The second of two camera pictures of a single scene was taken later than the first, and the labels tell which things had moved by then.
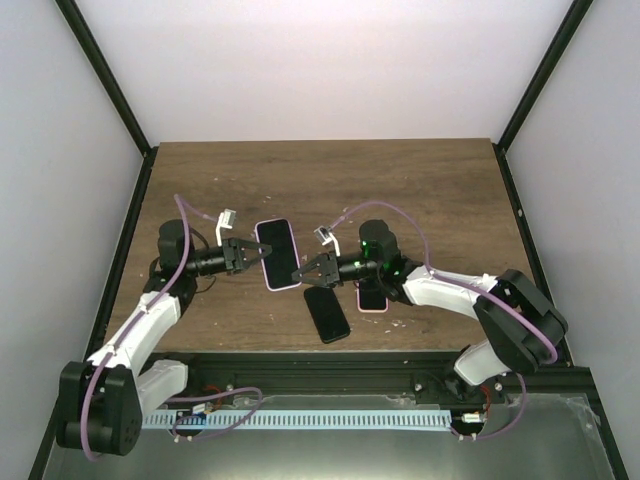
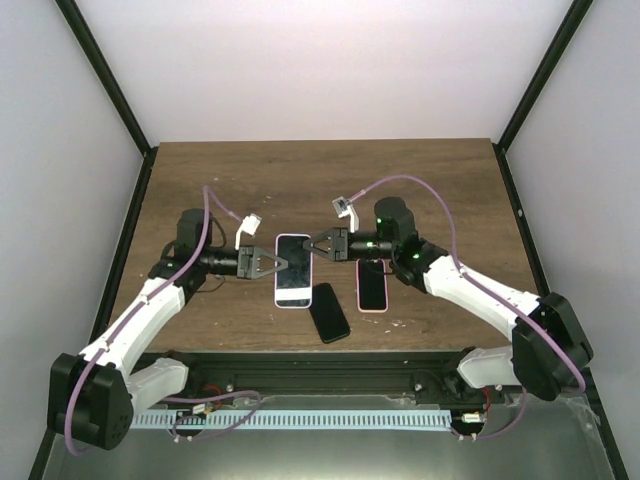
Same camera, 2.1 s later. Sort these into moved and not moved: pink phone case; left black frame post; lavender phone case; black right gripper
Moved: black right gripper; lavender phone case
Not moved: pink phone case; left black frame post
